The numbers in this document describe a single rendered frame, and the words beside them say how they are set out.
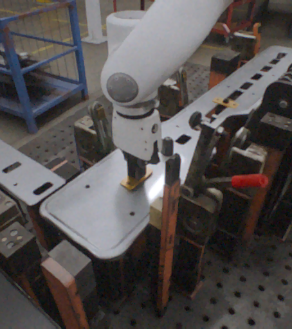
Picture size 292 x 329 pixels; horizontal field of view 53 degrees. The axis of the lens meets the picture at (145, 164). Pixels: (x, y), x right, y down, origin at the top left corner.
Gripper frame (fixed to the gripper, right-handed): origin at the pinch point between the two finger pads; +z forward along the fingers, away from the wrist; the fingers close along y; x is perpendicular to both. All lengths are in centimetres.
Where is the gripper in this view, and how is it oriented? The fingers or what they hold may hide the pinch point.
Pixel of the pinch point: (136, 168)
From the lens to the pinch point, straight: 65.4
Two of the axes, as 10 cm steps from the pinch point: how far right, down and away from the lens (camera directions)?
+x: -6.1, 5.1, -6.1
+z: 0.0, 7.7, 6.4
